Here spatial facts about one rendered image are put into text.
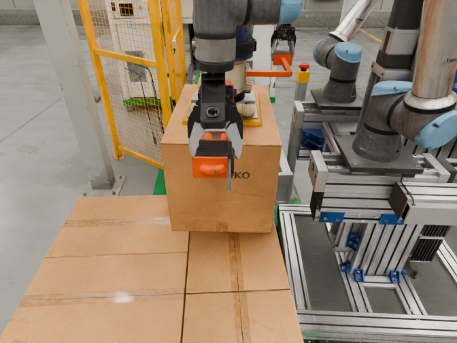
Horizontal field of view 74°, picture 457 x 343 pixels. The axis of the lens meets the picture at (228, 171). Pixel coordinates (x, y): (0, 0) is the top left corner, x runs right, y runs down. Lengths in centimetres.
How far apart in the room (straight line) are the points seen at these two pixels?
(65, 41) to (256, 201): 162
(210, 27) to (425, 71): 53
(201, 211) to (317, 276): 82
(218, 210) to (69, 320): 64
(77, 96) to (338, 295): 201
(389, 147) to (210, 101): 67
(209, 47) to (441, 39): 52
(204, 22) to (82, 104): 188
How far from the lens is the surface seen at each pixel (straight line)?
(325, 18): 1044
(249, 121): 111
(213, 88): 58
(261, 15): 59
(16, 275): 233
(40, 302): 138
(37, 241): 249
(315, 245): 189
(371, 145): 107
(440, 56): 87
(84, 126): 245
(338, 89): 149
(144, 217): 155
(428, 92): 90
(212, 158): 63
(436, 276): 200
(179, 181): 109
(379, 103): 103
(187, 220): 121
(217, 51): 57
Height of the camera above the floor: 156
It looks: 34 degrees down
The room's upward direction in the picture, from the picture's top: straight up
